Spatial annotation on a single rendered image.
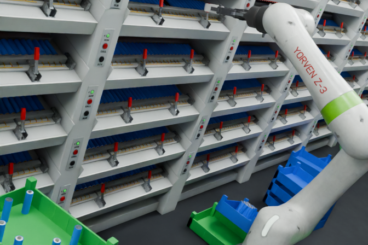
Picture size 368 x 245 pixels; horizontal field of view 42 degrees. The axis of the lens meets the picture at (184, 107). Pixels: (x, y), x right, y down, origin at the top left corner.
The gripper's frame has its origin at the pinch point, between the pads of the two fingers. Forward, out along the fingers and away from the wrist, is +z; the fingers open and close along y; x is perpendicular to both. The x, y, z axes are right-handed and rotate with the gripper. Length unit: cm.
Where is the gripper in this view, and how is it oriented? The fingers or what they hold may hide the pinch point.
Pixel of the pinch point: (213, 8)
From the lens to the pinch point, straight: 180.7
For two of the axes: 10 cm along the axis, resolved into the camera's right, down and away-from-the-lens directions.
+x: 1.7, -9.5, -2.4
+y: 6.2, -0.9, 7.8
